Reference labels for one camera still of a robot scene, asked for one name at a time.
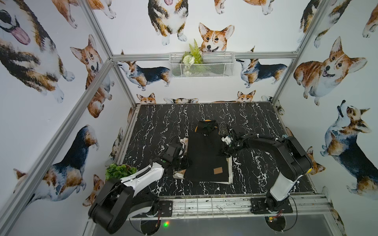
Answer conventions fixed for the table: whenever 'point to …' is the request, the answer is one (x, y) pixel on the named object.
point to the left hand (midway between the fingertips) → (194, 160)
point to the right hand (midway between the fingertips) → (217, 154)
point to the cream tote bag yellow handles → (179, 174)
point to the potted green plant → (117, 171)
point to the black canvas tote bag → (208, 163)
